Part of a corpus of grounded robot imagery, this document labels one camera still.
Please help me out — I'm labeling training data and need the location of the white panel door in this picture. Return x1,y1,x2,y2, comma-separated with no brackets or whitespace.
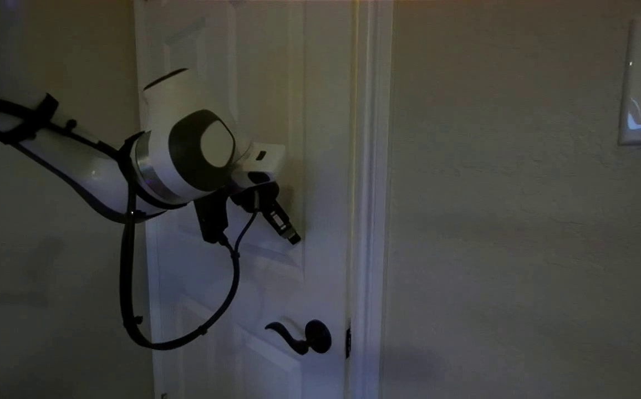
134,0,355,399

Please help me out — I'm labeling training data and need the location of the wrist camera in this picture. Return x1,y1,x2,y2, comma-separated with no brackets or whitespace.
194,188,230,245

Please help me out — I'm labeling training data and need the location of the white door frame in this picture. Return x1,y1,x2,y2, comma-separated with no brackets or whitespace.
346,0,394,399

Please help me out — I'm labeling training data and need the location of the black door lever handle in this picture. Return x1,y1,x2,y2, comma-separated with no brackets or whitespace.
264,319,333,356

